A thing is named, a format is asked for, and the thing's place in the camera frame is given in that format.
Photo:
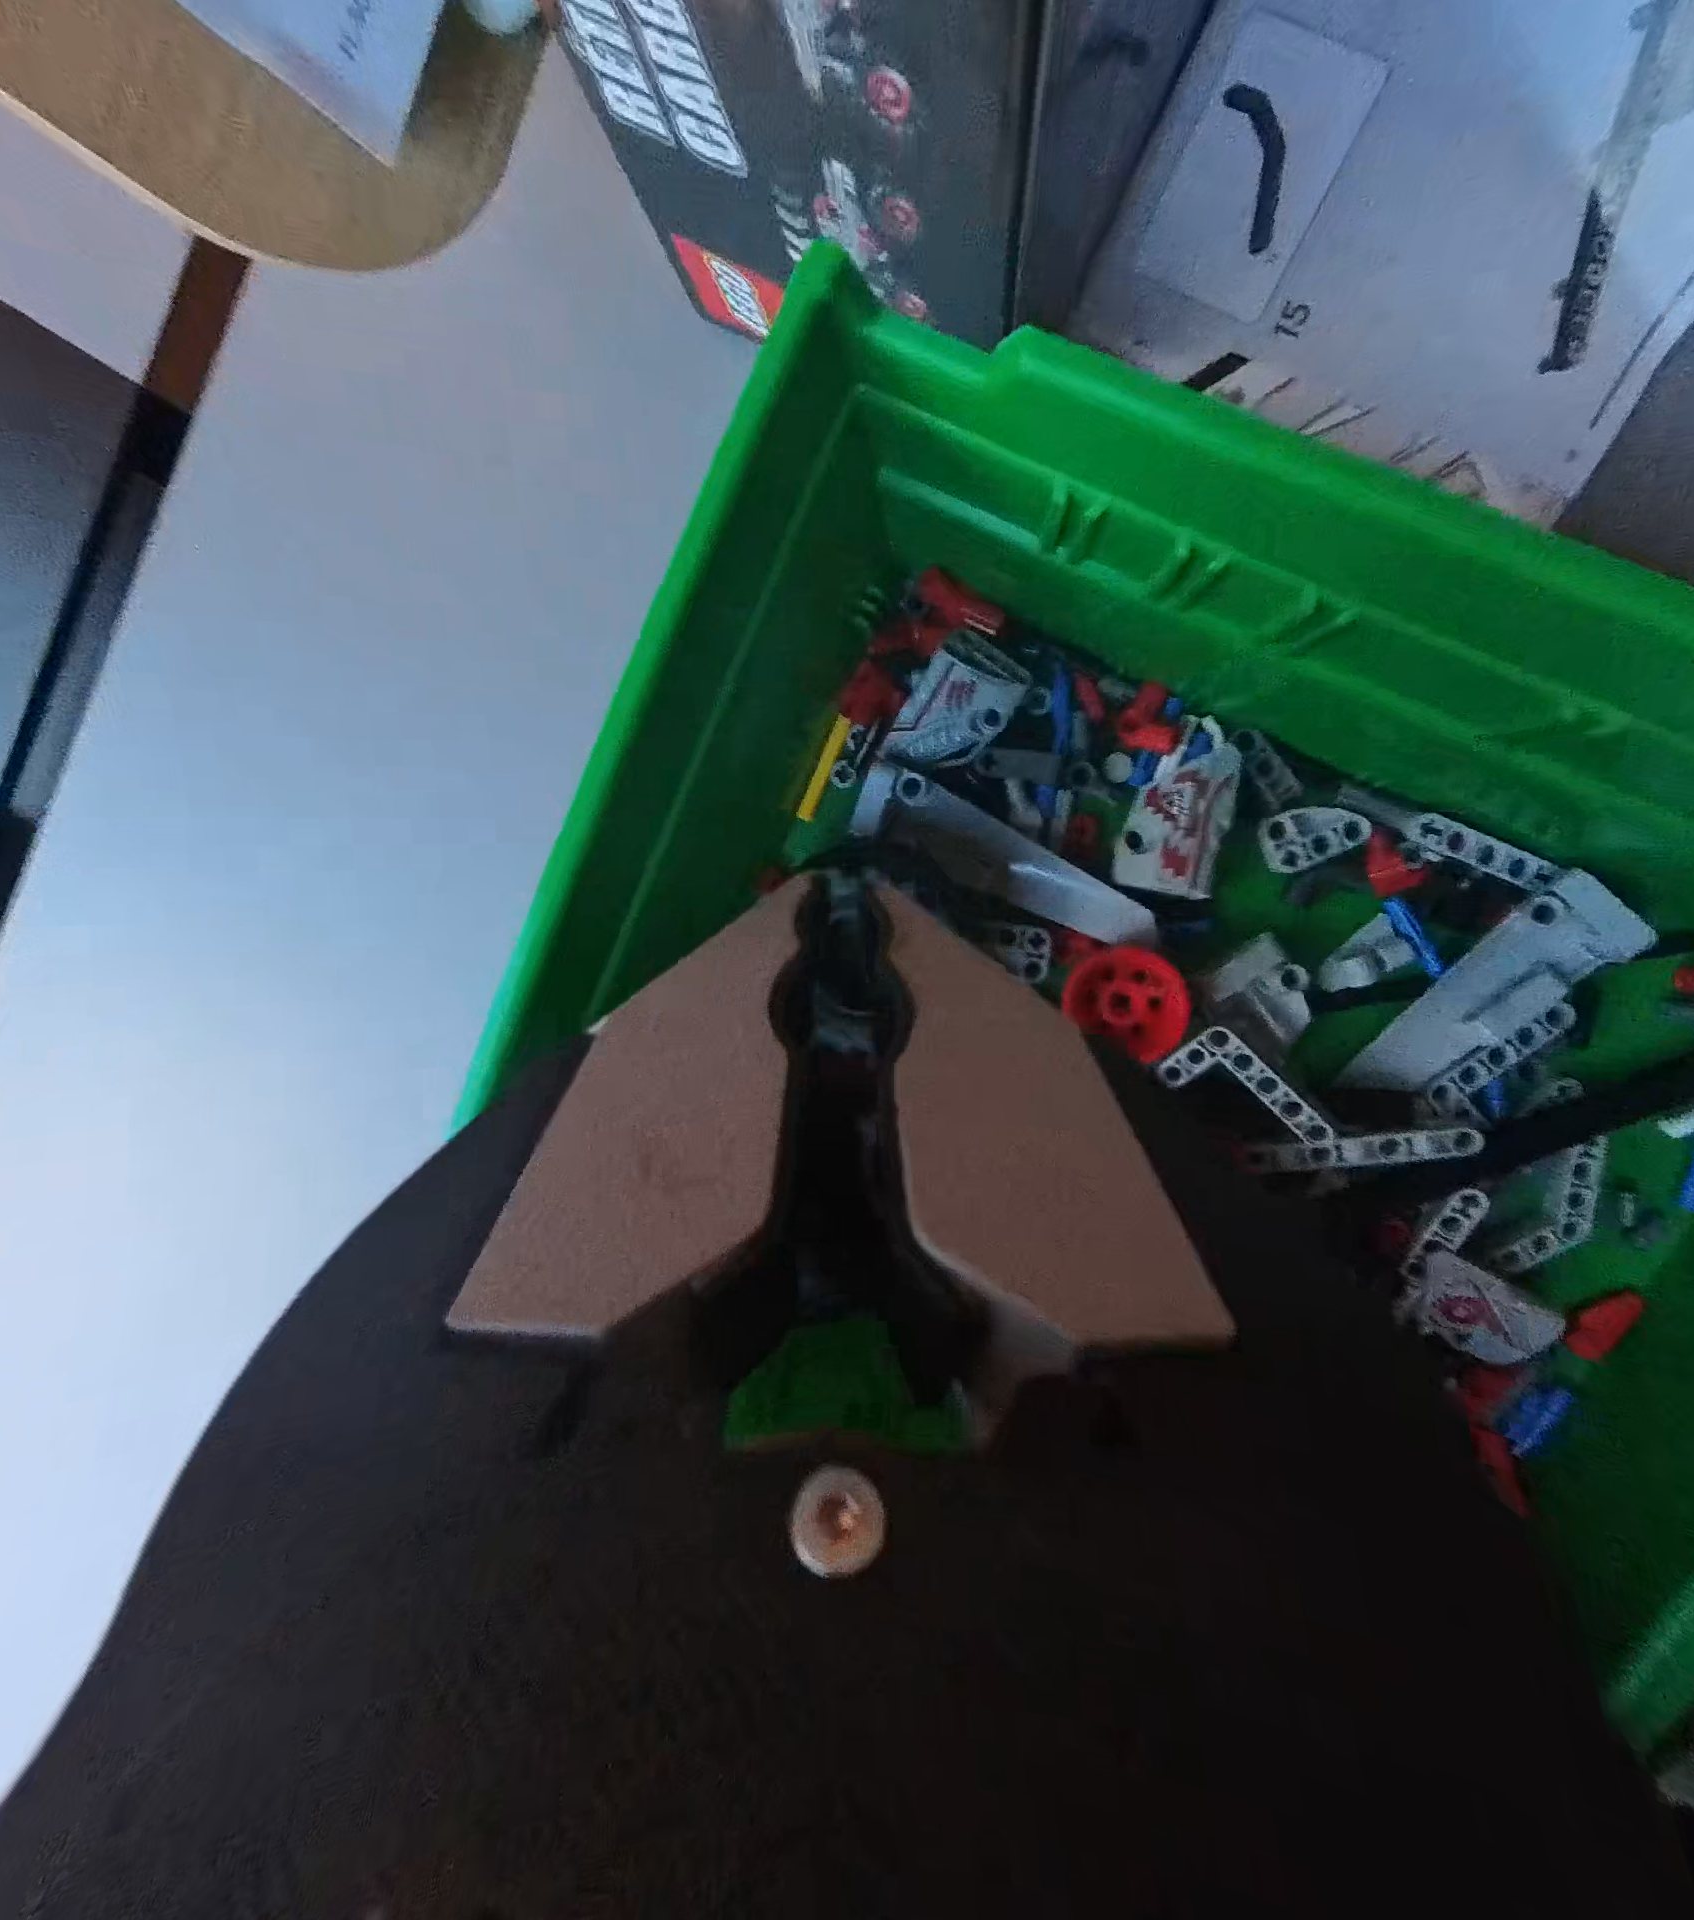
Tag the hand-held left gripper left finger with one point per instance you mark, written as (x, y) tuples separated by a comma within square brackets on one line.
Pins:
[(636, 1171)]

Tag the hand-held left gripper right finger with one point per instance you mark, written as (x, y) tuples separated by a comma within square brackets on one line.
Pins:
[(1042, 1184)]

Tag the green plastic bin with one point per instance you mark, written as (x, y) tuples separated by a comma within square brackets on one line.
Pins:
[(726, 721)]

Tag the pile of lego pieces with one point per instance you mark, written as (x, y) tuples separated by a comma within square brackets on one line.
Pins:
[(1507, 974)]

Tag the red lego wheel hub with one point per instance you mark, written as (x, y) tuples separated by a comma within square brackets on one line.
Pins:
[(1125, 1002)]

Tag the black lego set box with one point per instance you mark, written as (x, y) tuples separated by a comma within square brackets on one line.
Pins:
[(786, 150)]

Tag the lego instruction booklet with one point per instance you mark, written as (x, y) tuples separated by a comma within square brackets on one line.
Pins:
[(1462, 181)]

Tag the light wooden table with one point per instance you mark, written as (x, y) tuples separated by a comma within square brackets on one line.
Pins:
[(186, 150)]

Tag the white paper sheet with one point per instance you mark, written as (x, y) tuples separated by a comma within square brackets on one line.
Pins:
[(323, 60)]

